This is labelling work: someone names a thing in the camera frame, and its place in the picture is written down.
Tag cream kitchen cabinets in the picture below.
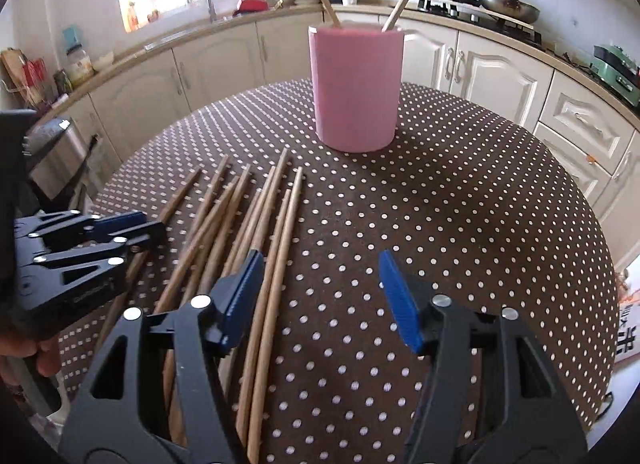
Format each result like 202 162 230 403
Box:
55 12 640 267

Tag pink cylindrical utensil holder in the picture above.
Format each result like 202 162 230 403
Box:
307 24 405 153

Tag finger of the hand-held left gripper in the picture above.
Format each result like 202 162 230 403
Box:
15 210 147 246
17 221 168 317

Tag red plastic bag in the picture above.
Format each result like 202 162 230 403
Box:
22 58 49 101

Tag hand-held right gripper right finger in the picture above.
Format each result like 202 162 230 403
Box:
377 249 588 464

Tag green countertop appliance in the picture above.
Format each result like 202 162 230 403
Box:
590 44 640 108

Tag pile of wooden chopsticks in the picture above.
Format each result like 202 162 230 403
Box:
95 147 305 452

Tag wooden cutting board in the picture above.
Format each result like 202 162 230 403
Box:
0 48 31 95

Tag white printed bag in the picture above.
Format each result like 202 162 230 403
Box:
612 269 640 377

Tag stainless steel appliance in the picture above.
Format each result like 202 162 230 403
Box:
25 117 92 201

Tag red cap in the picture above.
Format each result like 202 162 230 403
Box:
232 0 271 18

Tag person's left hand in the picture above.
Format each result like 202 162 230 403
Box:
0 327 63 387

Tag black gas stove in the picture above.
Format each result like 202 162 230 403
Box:
414 0 545 45

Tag clear plastic jar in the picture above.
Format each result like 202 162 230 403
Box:
65 44 95 88

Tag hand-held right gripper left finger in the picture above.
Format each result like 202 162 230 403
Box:
59 249 266 464

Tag steel wok with black handle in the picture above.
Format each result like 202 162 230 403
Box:
476 0 542 24

